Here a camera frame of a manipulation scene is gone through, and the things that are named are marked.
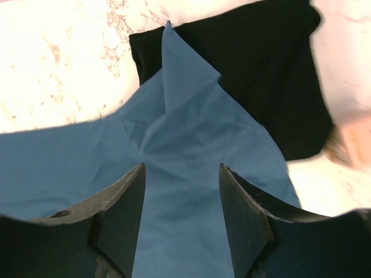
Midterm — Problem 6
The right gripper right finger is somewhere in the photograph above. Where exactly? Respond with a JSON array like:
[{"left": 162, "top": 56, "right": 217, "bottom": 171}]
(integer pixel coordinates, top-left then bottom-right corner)
[{"left": 219, "top": 164, "right": 370, "bottom": 278}]

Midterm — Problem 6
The folded black t shirt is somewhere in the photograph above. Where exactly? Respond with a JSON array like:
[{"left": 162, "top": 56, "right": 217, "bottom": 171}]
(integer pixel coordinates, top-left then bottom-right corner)
[{"left": 129, "top": 1, "right": 333, "bottom": 160}]

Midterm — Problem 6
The blue t shirt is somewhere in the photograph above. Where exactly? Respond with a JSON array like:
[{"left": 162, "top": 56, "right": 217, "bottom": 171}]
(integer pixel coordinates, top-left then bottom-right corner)
[{"left": 1, "top": 24, "right": 299, "bottom": 277}]

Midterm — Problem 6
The small pink cube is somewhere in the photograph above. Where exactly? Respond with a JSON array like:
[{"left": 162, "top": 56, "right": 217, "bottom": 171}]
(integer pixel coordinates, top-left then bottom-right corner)
[{"left": 324, "top": 111, "right": 370, "bottom": 169}]

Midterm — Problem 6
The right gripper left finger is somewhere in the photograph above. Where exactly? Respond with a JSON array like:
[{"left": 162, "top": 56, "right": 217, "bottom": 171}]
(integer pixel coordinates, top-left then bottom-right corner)
[{"left": 1, "top": 164, "right": 146, "bottom": 277}]

